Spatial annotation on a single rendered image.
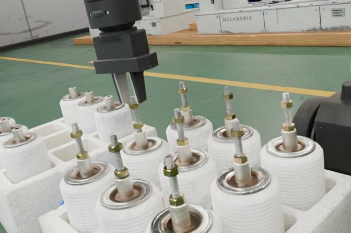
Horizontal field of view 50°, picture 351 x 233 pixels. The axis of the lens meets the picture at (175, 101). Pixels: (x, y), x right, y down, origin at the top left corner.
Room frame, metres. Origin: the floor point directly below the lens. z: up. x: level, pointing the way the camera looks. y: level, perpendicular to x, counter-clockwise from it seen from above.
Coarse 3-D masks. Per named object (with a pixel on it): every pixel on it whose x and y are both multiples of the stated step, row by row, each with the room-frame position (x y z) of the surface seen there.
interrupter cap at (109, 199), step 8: (136, 184) 0.50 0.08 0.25; (144, 184) 0.49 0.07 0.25; (104, 192) 0.49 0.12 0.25; (112, 192) 0.49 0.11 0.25; (136, 192) 0.48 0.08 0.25; (144, 192) 0.47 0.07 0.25; (104, 200) 0.47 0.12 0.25; (112, 200) 0.46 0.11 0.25; (120, 200) 0.46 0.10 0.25; (128, 200) 0.46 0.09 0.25; (136, 200) 0.45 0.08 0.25; (144, 200) 0.45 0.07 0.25; (112, 208) 0.44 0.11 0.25; (120, 208) 0.44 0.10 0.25
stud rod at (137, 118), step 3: (132, 96) 0.64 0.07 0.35; (132, 99) 0.64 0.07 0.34; (135, 99) 0.64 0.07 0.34; (132, 102) 0.64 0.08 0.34; (135, 102) 0.64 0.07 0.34; (135, 111) 0.64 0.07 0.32; (135, 114) 0.64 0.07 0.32; (138, 114) 0.64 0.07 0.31; (135, 117) 0.64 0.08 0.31; (138, 117) 0.64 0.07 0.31; (135, 120) 0.64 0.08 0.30; (138, 120) 0.64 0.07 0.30; (135, 123) 0.64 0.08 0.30; (138, 123) 0.64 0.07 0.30; (138, 129) 0.64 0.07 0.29; (141, 129) 0.64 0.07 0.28; (138, 132) 0.64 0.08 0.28
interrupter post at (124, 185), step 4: (128, 176) 0.47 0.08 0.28; (116, 180) 0.47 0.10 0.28; (120, 180) 0.47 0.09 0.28; (124, 180) 0.47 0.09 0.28; (128, 180) 0.47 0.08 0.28; (116, 184) 0.47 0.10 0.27; (120, 184) 0.47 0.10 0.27; (124, 184) 0.47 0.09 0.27; (128, 184) 0.47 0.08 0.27; (132, 184) 0.48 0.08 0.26; (120, 188) 0.47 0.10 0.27; (124, 188) 0.47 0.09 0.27; (128, 188) 0.47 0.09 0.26; (132, 188) 0.47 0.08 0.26; (120, 192) 0.47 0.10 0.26; (124, 192) 0.47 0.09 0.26; (128, 192) 0.47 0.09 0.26; (132, 192) 0.47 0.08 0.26; (120, 196) 0.47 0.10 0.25; (124, 196) 0.47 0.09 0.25; (128, 196) 0.47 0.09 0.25
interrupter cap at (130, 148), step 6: (150, 138) 0.66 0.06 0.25; (156, 138) 0.66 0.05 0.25; (126, 144) 0.66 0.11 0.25; (132, 144) 0.66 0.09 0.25; (150, 144) 0.64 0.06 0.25; (156, 144) 0.63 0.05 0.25; (126, 150) 0.63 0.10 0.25; (132, 150) 0.62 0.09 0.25; (138, 150) 0.62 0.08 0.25; (144, 150) 0.61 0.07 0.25; (150, 150) 0.61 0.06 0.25
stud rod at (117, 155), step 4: (112, 136) 0.47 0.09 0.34; (116, 136) 0.48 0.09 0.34; (112, 140) 0.47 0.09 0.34; (116, 140) 0.48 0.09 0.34; (112, 144) 0.47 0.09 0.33; (116, 144) 0.47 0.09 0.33; (120, 152) 0.48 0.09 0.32; (116, 156) 0.47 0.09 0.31; (120, 156) 0.47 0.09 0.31; (116, 160) 0.47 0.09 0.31; (120, 160) 0.47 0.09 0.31; (116, 164) 0.47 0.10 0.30; (120, 164) 0.47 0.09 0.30; (120, 168) 0.47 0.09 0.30
